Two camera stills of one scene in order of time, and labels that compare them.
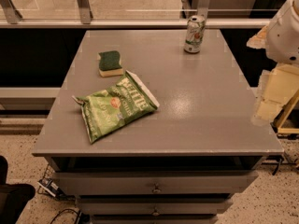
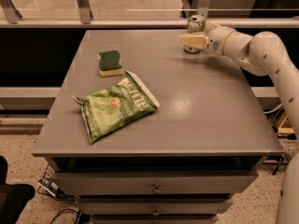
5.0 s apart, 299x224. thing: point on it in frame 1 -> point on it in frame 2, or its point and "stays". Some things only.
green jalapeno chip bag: [116, 106] stays
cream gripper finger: [260, 40] -> [208, 25]
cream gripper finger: [282, 83] -> [197, 41]
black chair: [13, 196] stays
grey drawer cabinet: [145, 133] stays
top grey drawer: [154, 182] stays
